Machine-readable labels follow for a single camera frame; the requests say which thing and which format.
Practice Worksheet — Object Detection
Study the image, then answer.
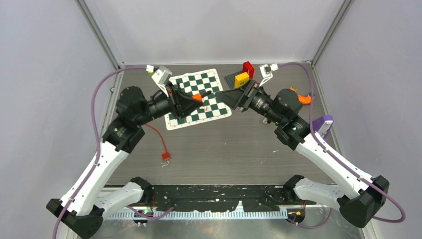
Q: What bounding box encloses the orange curved toy track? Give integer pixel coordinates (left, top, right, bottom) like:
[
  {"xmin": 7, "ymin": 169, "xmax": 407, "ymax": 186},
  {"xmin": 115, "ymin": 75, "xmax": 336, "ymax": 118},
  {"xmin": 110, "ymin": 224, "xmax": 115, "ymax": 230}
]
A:
[{"xmin": 290, "ymin": 87, "xmax": 315, "ymax": 105}]

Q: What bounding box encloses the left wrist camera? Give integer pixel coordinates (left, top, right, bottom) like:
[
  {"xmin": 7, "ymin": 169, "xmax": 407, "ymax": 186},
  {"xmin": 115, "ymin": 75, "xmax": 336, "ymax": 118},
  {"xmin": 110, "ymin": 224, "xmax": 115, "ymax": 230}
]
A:
[{"xmin": 151, "ymin": 66, "xmax": 173, "ymax": 97}]

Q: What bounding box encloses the yellow building block tower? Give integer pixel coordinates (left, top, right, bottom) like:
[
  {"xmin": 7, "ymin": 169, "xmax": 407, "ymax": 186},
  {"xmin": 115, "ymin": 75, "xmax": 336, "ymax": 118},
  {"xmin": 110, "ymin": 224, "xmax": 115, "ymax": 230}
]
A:
[{"xmin": 234, "ymin": 72, "xmax": 250, "ymax": 88}]

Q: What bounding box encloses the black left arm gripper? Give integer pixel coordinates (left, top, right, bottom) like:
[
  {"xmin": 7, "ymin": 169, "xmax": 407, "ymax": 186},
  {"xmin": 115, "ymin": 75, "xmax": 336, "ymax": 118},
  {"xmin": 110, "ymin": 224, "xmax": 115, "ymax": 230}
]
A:
[{"xmin": 135, "ymin": 80, "xmax": 202, "ymax": 125}]

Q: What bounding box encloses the red cable with plug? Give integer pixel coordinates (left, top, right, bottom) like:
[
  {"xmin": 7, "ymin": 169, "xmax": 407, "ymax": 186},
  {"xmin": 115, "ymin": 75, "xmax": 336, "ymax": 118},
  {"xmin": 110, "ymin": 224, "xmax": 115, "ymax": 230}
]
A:
[{"xmin": 145, "ymin": 123, "xmax": 172, "ymax": 165}]

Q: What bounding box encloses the green white chess mat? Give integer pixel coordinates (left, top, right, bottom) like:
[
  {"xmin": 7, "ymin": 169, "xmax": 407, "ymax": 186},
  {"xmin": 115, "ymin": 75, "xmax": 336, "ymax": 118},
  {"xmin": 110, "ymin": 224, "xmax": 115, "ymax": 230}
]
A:
[{"xmin": 159, "ymin": 68, "xmax": 232, "ymax": 131}]

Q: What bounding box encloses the dark grey building baseplate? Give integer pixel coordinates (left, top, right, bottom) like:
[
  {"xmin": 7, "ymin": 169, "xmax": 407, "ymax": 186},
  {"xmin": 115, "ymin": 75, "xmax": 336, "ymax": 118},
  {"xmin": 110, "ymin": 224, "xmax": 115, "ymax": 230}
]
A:
[{"xmin": 224, "ymin": 71, "xmax": 247, "ymax": 89}]

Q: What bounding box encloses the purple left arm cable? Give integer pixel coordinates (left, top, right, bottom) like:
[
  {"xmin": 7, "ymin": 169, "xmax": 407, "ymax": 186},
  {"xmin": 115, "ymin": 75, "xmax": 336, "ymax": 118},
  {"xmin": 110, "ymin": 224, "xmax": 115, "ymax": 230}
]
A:
[{"xmin": 52, "ymin": 65, "xmax": 154, "ymax": 239}]

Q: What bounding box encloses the purple white device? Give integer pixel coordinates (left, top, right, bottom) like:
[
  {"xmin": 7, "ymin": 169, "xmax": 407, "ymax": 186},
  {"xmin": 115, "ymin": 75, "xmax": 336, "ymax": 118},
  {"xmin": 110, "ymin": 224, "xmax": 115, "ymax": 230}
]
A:
[{"xmin": 312, "ymin": 115, "xmax": 334, "ymax": 140}]

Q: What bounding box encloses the red building block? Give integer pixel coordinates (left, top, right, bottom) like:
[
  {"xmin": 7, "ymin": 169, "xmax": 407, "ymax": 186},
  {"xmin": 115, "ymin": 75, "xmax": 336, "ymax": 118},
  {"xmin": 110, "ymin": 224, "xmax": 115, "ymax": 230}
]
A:
[{"xmin": 242, "ymin": 61, "xmax": 255, "ymax": 79}]

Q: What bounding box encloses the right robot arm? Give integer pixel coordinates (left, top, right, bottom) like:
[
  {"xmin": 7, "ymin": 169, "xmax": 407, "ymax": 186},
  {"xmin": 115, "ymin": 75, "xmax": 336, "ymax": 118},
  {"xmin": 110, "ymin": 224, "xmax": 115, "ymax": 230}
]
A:
[{"xmin": 214, "ymin": 82, "xmax": 390, "ymax": 228}]

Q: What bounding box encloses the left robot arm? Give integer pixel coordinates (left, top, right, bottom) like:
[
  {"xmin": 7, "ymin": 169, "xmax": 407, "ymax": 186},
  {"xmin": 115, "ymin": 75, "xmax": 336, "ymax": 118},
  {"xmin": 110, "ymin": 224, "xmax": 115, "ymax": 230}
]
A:
[{"xmin": 46, "ymin": 83, "xmax": 206, "ymax": 239}]

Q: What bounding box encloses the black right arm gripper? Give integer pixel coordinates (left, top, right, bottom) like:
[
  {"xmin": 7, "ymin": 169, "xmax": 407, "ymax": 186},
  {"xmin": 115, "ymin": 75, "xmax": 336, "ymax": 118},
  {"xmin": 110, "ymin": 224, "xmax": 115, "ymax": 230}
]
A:
[{"xmin": 215, "ymin": 78, "xmax": 284, "ymax": 125}]

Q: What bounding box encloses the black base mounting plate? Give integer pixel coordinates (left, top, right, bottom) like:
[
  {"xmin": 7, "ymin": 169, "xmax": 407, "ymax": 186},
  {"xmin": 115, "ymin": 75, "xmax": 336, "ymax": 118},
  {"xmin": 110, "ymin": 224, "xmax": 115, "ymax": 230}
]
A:
[{"xmin": 141, "ymin": 185, "xmax": 315, "ymax": 212}]

